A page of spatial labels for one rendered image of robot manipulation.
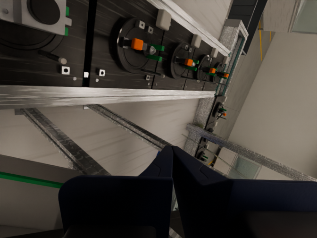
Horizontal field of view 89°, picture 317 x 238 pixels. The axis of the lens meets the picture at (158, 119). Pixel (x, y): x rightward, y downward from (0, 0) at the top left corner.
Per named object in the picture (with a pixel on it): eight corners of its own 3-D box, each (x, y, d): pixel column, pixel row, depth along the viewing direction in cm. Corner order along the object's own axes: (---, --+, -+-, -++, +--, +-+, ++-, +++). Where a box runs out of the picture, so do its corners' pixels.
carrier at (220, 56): (199, 90, 99) (219, 96, 92) (212, 48, 91) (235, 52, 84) (212, 90, 118) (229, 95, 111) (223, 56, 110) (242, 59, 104)
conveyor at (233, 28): (148, 250, 181) (156, 259, 174) (223, 14, 106) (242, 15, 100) (168, 226, 213) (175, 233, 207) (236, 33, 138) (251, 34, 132)
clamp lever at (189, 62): (173, 62, 58) (187, 64, 52) (175, 56, 58) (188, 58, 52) (181, 64, 60) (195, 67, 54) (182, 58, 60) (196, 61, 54)
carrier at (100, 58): (84, 85, 40) (116, 101, 34) (94, -33, 32) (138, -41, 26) (146, 88, 59) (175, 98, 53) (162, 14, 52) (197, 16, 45)
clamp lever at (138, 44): (121, 46, 39) (133, 48, 33) (122, 37, 38) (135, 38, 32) (135, 50, 41) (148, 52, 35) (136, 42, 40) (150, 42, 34)
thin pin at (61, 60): (37, 54, 27) (61, 63, 23) (37, 48, 27) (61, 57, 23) (43, 55, 28) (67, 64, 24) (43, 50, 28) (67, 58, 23)
